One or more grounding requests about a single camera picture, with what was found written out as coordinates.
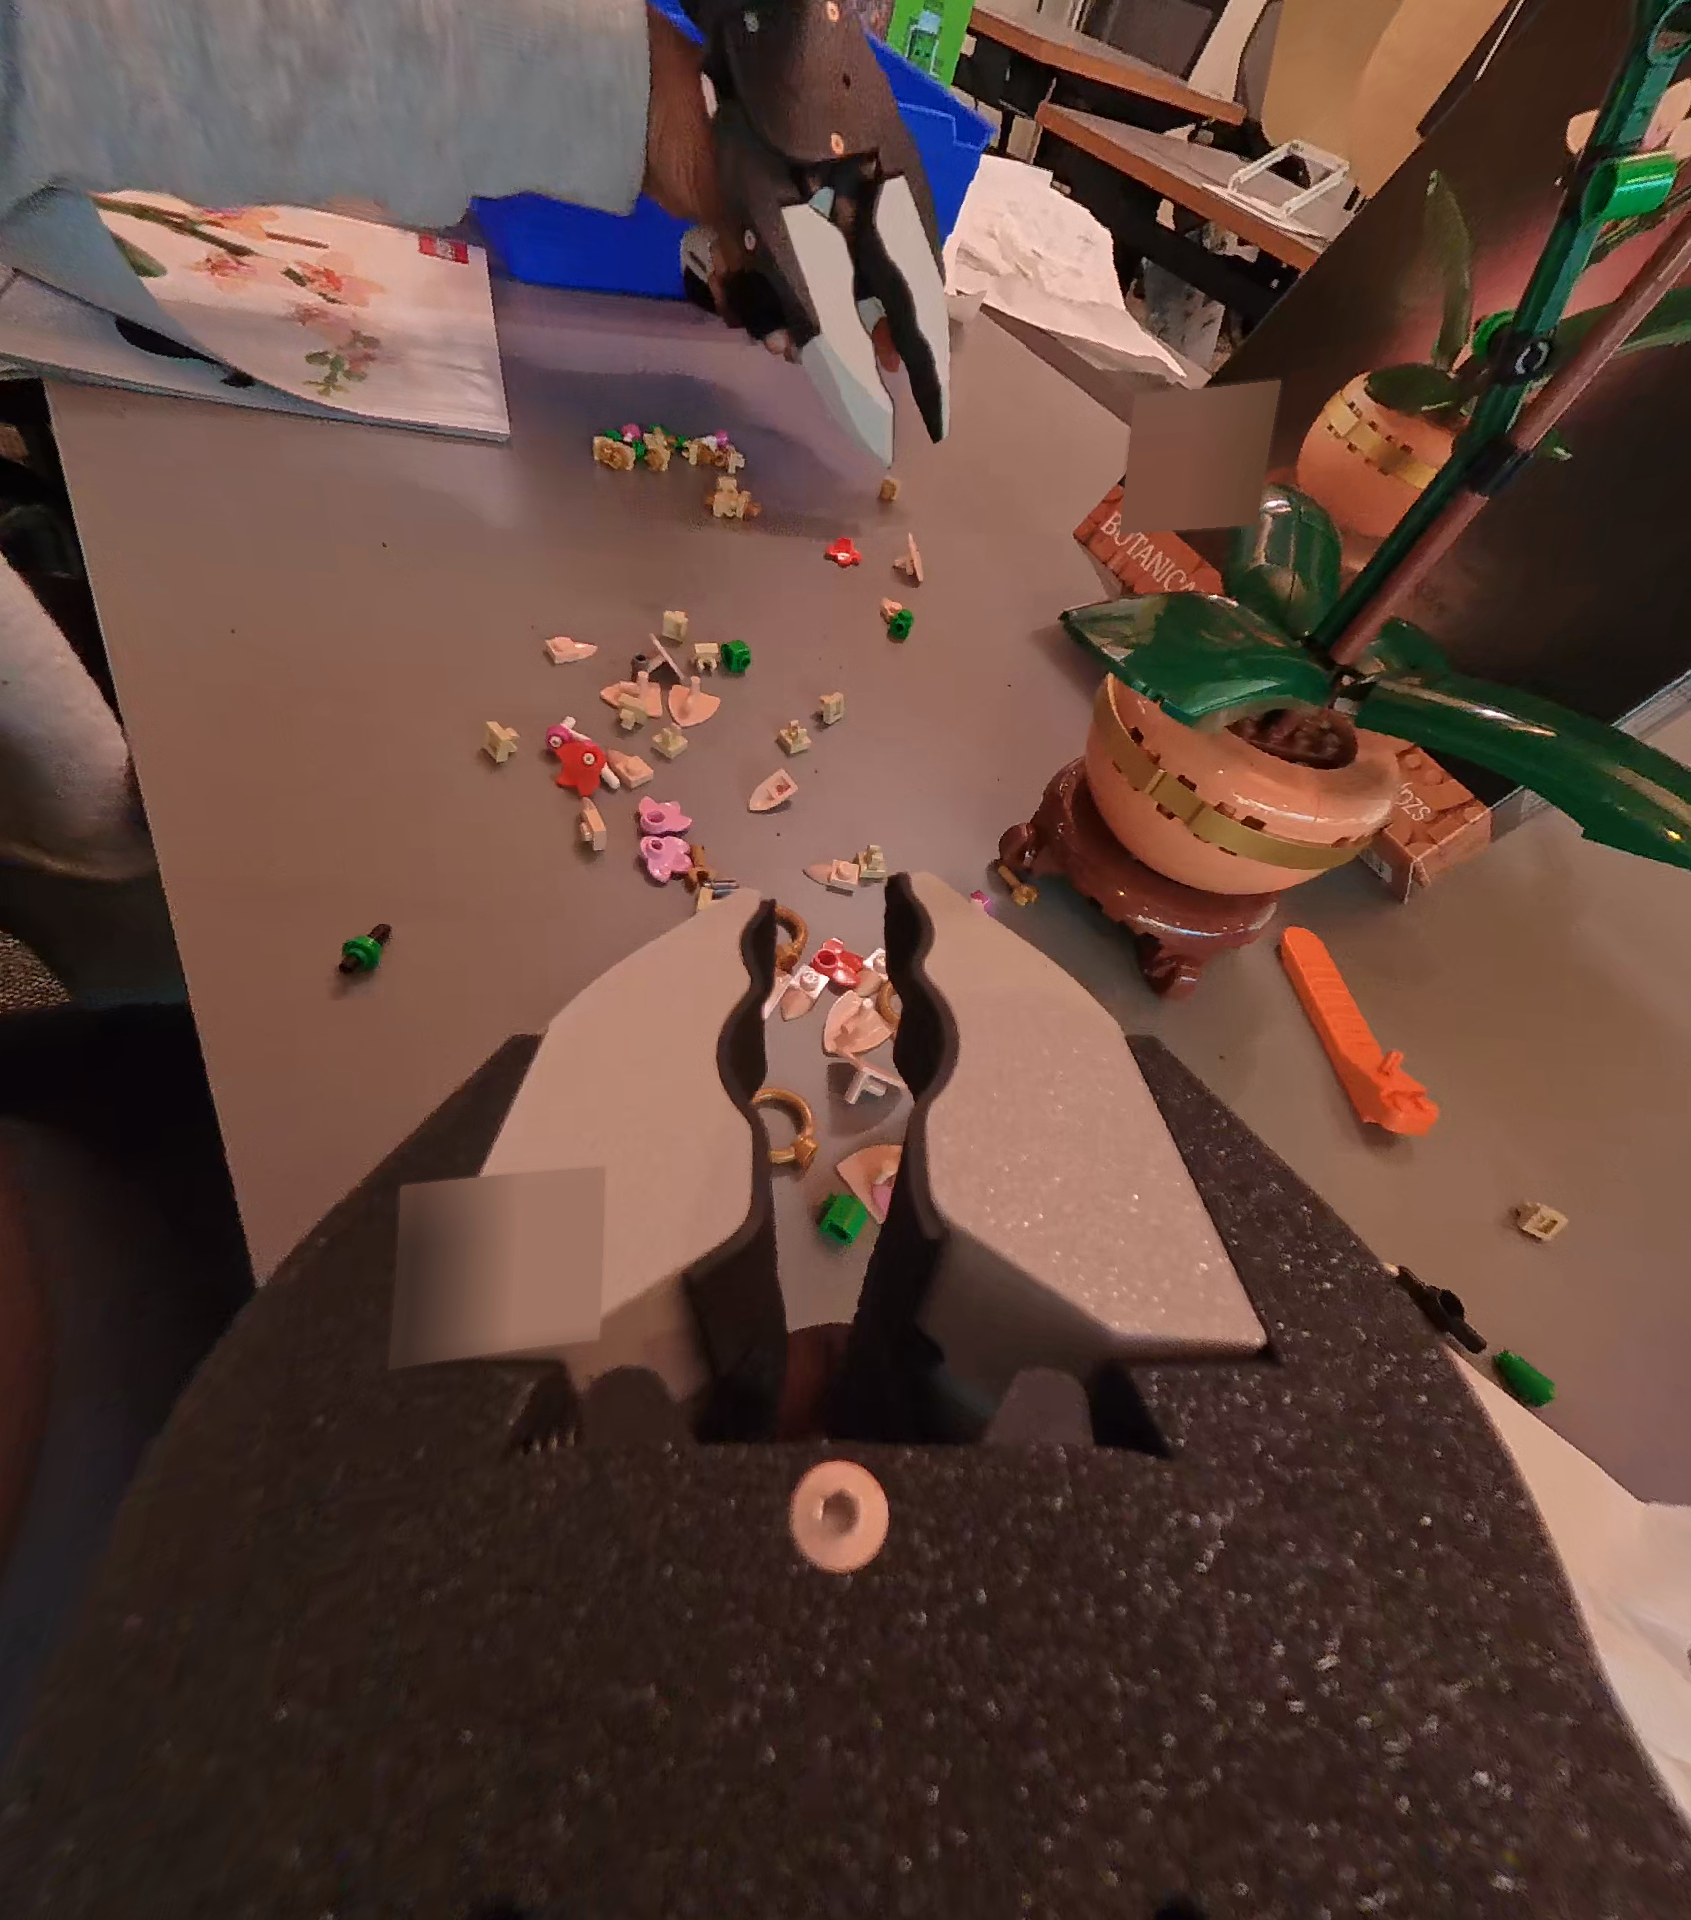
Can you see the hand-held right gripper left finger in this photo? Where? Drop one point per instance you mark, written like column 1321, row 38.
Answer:
column 636, row 1081

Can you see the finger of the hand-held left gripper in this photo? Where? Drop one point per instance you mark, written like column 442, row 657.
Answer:
column 838, row 360
column 918, row 285

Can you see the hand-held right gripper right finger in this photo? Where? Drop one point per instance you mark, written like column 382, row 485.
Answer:
column 1055, row 1171

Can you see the small toy bricks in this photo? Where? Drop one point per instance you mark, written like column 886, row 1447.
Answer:
column 696, row 703

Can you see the toy brick orchid plant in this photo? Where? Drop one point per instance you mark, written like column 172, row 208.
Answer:
column 1235, row 795

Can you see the wooden background desk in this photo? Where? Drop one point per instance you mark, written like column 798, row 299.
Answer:
column 1099, row 68
column 1175, row 188

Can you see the grey desk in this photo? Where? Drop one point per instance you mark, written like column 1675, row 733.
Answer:
column 334, row 600

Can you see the person's left hand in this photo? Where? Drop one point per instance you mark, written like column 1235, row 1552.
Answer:
column 680, row 120

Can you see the crumpled white plastic bag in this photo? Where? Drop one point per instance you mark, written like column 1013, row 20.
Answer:
column 1039, row 240

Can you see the green box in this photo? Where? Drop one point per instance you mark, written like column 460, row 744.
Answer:
column 928, row 31

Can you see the white cross-shaped toy piece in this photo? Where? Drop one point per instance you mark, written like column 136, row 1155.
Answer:
column 868, row 1083

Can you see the pink toy flower piece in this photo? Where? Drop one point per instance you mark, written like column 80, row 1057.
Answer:
column 666, row 859
column 662, row 818

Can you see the blue plastic bin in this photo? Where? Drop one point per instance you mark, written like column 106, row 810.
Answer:
column 560, row 240

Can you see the green and black toy piece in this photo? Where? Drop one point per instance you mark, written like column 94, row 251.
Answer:
column 364, row 951

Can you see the orange brick separator tool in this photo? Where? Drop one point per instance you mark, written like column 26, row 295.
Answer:
column 1347, row 1035

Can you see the white plastic stand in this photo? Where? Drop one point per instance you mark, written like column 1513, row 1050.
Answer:
column 1287, row 172

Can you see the black toy connector piece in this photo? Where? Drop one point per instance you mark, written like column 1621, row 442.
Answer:
column 1437, row 1304

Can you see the toy instruction booklet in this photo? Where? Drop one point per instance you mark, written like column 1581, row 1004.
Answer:
column 380, row 330

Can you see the small tan square piece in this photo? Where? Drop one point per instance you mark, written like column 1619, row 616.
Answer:
column 1543, row 1220

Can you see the light wooden table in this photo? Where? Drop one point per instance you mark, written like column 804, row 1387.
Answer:
column 1385, row 74

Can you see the flat white plastic bag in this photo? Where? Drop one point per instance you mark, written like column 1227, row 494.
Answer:
column 1609, row 1651

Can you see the black toy set box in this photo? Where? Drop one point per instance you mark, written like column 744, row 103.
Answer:
column 1655, row 525

